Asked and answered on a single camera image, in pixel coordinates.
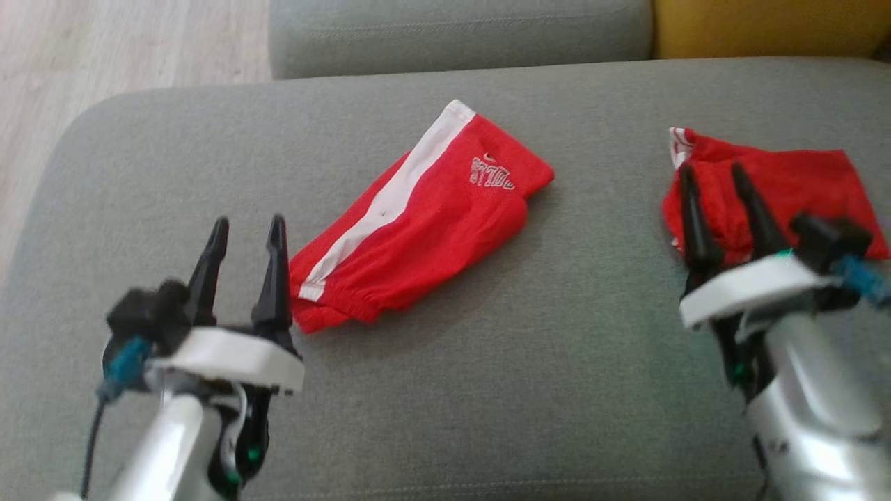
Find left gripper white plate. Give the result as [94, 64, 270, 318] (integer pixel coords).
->
[150, 214, 306, 499]

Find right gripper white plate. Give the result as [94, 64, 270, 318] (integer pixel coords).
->
[679, 164, 840, 405]

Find red white basketball jersey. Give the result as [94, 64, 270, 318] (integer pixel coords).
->
[661, 127, 891, 269]

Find red basketball shorts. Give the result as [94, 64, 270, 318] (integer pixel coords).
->
[287, 100, 556, 335]

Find yellow sofa pillow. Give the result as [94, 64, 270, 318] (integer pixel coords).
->
[652, 0, 891, 61]

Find grey sofa seat cushion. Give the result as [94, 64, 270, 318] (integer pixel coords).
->
[0, 57, 891, 501]

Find grey sofa back cushion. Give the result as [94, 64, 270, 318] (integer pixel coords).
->
[269, 0, 654, 80]

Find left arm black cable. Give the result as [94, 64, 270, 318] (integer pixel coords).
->
[79, 399, 107, 499]

